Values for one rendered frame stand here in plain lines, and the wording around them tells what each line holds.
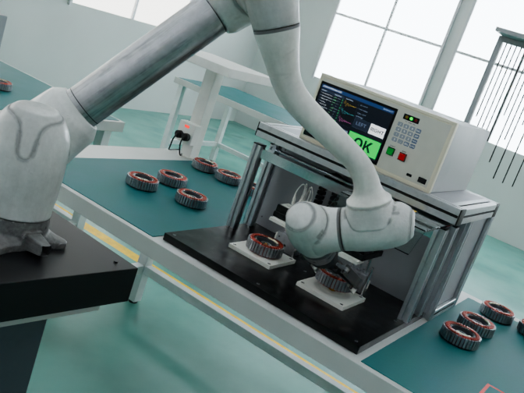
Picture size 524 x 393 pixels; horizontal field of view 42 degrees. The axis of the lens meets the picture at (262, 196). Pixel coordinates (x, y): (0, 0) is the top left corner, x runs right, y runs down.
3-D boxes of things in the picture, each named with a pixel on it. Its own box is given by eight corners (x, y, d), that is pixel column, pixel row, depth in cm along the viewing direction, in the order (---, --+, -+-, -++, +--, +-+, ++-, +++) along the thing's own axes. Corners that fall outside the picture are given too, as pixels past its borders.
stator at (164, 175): (152, 181, 242) (155, 171, 242) (160, 175, 253) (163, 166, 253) (182, 191, 242) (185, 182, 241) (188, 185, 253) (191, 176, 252)
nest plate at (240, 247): (268, 270, 189) (270, 266, 188) (228, 246, 196) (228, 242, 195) (295, 263, 201) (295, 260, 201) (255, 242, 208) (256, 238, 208)
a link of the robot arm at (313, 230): (293, 263, 162) (348, 260, 159) (276, 238, 149) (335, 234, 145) (295, 222, 167) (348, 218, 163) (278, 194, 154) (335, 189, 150)
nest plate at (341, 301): (341, 311, 177) (343, 306, 177) (295, 285, 184) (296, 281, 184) (364, 302, 190) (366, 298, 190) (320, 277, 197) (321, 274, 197)
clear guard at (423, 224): (408, 255, 159) (417, 231, 157) (323, 213, 170) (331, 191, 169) (447, 242, 186) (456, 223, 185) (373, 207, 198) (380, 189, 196)
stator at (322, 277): (341, 296, 179) (346, 284, 178) (307, 277, 184) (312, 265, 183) (359, 291, 188) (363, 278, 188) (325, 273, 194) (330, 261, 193)
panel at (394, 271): (426, 313, 198) (467, 221, 191) (252, 221, 230) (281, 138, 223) (428, 313, 199) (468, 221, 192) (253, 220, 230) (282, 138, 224)
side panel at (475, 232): (428, 320, 199) (472, 221, 192) (419, 316, 201) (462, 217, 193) (454, 305, 223) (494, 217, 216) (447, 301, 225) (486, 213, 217)
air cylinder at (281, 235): (292, 256, 207) (298, 240, 206) (272, 246, 210) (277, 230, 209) (299, 255, 211) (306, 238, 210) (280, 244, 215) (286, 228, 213)
